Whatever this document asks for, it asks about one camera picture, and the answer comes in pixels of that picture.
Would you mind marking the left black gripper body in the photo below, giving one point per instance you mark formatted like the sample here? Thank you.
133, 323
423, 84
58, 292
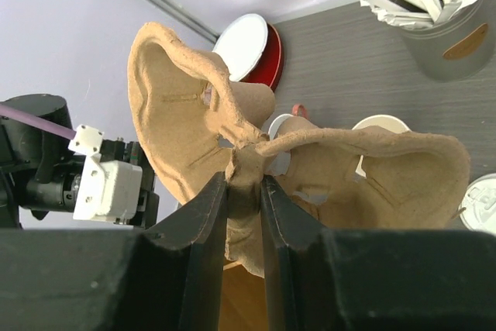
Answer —
130, 180

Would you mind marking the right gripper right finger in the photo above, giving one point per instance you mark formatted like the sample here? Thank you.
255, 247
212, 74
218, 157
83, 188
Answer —
318, 278

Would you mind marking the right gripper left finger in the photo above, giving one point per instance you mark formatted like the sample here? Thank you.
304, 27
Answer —
168, 277

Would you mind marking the cardboard cup carrier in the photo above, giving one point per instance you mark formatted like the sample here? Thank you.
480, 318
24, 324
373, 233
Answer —
193, 122

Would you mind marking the stack of green paper cups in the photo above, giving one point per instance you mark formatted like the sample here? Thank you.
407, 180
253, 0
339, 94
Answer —
383, 124

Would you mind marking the stack of white lids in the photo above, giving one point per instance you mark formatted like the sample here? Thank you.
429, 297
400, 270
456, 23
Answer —
478, 207

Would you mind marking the green paper bag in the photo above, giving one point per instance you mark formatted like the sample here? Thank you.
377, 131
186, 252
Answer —
243, 300

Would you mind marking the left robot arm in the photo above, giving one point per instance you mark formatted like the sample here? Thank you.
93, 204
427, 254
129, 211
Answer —
47, 165

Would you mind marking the white paper plate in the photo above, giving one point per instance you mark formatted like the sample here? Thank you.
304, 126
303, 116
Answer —
241, 44

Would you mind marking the red round tray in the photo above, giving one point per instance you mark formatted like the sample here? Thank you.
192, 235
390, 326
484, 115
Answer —
269, 68

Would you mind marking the grey straw holder cup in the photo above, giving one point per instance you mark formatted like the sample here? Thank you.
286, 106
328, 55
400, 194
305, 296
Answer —
455, 49

